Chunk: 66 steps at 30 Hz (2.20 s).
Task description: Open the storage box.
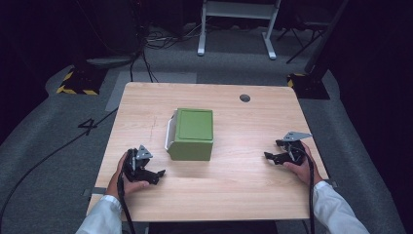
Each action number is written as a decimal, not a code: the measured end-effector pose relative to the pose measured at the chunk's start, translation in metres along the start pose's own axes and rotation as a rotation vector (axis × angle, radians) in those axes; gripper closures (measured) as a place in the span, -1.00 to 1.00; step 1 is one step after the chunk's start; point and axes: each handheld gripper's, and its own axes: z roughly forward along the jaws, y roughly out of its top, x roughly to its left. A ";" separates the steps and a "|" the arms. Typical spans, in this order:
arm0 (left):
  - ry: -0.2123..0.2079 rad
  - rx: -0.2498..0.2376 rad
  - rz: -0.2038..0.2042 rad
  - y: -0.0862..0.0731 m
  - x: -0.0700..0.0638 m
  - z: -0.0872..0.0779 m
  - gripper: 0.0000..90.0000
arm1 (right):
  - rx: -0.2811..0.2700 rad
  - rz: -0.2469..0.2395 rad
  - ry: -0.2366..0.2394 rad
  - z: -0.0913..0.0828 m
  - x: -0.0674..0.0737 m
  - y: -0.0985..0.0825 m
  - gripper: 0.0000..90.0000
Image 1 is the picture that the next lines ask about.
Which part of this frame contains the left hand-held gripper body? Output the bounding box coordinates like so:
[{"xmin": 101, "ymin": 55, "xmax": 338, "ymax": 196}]
[{"xmin": 124, "ymin": 144, "xmax": 154, "ymax": 183}]

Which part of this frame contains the white metal stand frame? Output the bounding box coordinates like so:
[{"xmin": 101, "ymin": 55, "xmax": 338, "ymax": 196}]
[{"xmin": 197, "ymin": 0, "xmax": 282, "ymax": 60}]

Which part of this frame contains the black tripod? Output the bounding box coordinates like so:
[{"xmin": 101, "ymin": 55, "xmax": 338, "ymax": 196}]
[{"xmin": 276, "ymin": 19, "xmax": 329, "ymax": 65}]

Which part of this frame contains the person's dark lap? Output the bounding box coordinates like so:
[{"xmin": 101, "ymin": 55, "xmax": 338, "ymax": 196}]
[{"xmin": 148, "ymin": 220, "xmax": 280, "ymax": 234}]

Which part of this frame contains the bundle of floor cables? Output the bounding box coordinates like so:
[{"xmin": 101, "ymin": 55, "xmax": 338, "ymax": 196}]
[{"xmin": 129, "ymin": 19, "xmax": 208, "ymax": 84}]

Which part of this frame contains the hand-held gripper black cable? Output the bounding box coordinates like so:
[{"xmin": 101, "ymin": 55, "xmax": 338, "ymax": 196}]
[
  {"xmin": 116, "ymin": 171, "xmax": 136, "ymax": 234},
  {"xmin": 289, "ymin": 145, "xmax": 317, "ymax": 234}
]

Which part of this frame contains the dark slanted stand pole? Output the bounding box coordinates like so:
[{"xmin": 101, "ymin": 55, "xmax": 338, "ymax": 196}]
[{"xmin": 303, "ymin": 0, "xmax": 351, "ymax": 75}]

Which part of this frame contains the green box with white drawer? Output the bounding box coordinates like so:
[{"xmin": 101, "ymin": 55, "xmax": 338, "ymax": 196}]
[{"xmin": 164, "ymin": 107, "xmax": 215, "ymax": 162}]

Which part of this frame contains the black yellow striped stand base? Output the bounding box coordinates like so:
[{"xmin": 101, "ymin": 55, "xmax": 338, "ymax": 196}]
[
  {"xmin": 56, "ymin": 66, "xmax": 108, "ymax": 97},
  {"xmin": 286, "ymin": 72, "xmax": 331, "ymax": 100}
]

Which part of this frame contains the person's right hand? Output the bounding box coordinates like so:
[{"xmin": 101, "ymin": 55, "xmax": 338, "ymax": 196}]
[{"xmin": 282, "ymin": 141, "xmax": 324, "ymax": 186}]

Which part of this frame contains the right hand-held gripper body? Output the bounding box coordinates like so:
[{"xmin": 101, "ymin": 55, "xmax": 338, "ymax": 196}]
[{"xmin": 275, "ymin": 131, "xmax": 314, "ymax": 166}]

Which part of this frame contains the person's left hand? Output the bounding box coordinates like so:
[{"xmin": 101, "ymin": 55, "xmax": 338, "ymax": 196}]
[{"xmin": 105, "ymin": 151, "xmax": 151, "ymax": 200}]

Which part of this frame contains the right hand-held gripper black cable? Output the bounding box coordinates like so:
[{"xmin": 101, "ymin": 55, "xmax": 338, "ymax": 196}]
[{"xmin": 289, "ymin": 145, "xmax": 317, "ymax": 234}]

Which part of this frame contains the left hand-held gripper black cable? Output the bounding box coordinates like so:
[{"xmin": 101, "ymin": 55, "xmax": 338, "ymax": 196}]
[{"xmin": 116, "ymin": 171, "xmax": 136, "ymax": 234}]

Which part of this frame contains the long black floor cable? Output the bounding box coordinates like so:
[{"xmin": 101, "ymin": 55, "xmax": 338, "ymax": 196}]
[{"xmin": 0, "ymin": 107, "xmax": 119, "ymax": 225}]

